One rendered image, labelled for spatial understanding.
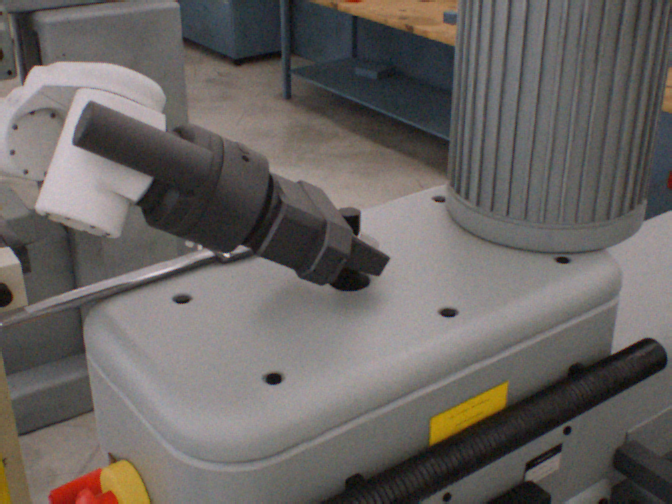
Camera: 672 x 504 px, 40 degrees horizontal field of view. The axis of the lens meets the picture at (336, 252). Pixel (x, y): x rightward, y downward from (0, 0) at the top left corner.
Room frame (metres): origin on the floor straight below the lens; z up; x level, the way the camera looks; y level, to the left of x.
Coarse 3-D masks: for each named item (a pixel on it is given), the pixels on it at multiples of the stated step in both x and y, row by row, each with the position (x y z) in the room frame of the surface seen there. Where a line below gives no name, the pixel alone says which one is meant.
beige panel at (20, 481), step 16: (0, 352) 2.16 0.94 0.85; (0, 368) 2.15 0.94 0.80; (0, 384) 2.15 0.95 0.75; (0, 400) 2.14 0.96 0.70; (0, 416) 2.14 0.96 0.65; (0, 432) 2.13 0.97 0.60; (16, 432) 2.16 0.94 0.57; (0, 448) 2.13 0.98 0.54; (16, 448) 2.15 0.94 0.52; (0, 464) 2.12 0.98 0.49; (16, 464) 2.15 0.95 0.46; (0, 480) 2.11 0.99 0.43; (16, 480) 2.14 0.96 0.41; (0, 496) 2.11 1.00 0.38; (16, 496) 2.14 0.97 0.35
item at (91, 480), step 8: (96, 472) 0.67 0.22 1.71; (72, 480) 0.66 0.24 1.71; (80, 480) 0.66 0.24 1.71; (88, 480) 0.66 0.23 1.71; (96, 480) 0.66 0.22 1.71; (56, 488) 0.65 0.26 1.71; (64, 488) 0.65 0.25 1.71; (72, 488) 0.65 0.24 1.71; (80, 488) 0.65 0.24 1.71; (88, 488) 0.66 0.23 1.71; (96, 488) 0.66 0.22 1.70; (48, 496) 0.65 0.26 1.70; (56, 496) 0.64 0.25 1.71; (64, 496) 0.64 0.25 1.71; (72, 496) 0.65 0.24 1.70
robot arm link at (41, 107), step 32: (64, 64) 0.70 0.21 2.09; (96, 64) 0.68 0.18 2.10; (32, 96) 0.69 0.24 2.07; (64, 96) 0.70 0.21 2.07; (128, 96) 0.66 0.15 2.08; (160, 96) 0.68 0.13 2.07; (0, 128) 0.69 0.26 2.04; (32, 128) 0.70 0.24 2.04; (0, 160) 0.69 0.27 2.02; (32, 160) 0.69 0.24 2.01
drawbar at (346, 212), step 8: (344, 208) 0.73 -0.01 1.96; (352, 208) 0.73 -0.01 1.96; (344, 216) 0.71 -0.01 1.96; (352, 216) 0.71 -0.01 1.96; (360, 216) 0.72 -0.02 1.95; (352, 224) 0.71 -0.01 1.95; (360, 224) 0.72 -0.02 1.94; (344, 272) 0.71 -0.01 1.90; (352, 272) 0.71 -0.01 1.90; (344, 280) 0.71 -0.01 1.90; (352, 280) 0.71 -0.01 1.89; (344, 288) 0.71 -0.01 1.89; (352, 288) 0.71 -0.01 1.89
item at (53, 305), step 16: (192, 256) 0.75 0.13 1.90; (208, 256) 0.75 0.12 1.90; (224, 256) 0.75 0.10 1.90; (240, 256) 0.76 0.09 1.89; (144, 272) 0.72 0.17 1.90; (160, 272) 0.72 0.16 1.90; (176, 272) 0.73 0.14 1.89; (80, 288) 0.69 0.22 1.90; (96, 288) 0.69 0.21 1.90; (112, 288) 0.69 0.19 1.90; (128, 288) 0.70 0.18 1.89; (32, 304) 0.67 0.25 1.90; (48, 304) 0.66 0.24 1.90; (64, 304) 0.67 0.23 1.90; (80, 304) 0.67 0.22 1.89; (0, 320) 0.64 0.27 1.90; (16, 320) 0.64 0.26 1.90; (32, 320) 0.65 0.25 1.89
